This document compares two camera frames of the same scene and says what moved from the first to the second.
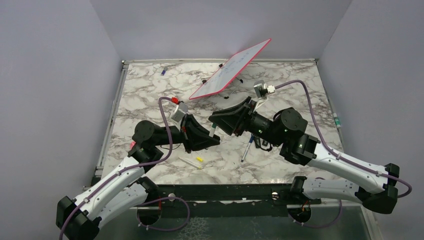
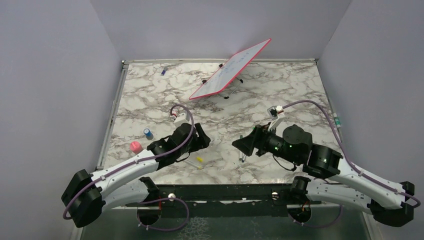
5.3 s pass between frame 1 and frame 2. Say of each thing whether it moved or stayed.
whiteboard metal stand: stayed
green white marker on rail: stayed
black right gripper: moved
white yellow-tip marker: stayed
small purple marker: stayed
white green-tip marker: moved
